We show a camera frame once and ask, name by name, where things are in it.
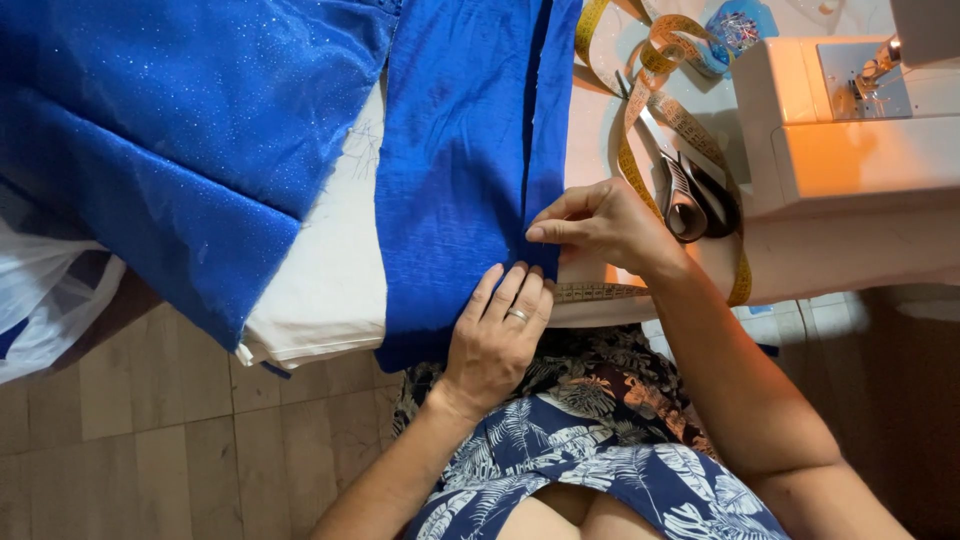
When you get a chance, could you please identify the person's left hand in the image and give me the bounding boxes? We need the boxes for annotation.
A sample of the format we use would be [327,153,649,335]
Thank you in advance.
[437,261,555,421]

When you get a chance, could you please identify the person's right hand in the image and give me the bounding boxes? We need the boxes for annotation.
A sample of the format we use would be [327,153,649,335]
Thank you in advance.
[525,177,687,280]

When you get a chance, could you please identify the plain blue fabric panel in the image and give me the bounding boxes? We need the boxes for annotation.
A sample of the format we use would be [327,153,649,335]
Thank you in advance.
[373,0,584,374]

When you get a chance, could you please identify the person's blue leaf-print dress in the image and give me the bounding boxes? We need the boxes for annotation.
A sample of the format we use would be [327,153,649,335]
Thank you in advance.
[392,324,792,540]

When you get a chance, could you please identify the yellow measuring tape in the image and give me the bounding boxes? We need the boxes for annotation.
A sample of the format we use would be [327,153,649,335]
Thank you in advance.
[553,0,753,309]

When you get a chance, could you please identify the white fabric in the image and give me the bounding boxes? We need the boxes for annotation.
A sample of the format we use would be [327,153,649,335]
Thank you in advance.
[234,71,389,370]

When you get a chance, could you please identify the blue pin holder with pins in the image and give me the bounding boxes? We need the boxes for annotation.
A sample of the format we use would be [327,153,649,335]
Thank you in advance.
[693,0,780,76]

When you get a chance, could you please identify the white sewing machine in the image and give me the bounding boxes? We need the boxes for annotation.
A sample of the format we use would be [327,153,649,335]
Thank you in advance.
[729,0,960,220]

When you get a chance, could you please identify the glittery blue fabric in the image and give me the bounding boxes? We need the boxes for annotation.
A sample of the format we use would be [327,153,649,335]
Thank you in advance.
[0,0,404,353]

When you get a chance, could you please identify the white plastic bag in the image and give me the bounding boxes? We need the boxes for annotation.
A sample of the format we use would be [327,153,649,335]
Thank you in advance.
[0,217,127,385]

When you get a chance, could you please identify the black-handled scissors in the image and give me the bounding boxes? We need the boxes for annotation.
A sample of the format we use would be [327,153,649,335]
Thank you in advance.
[615,69,742,244]

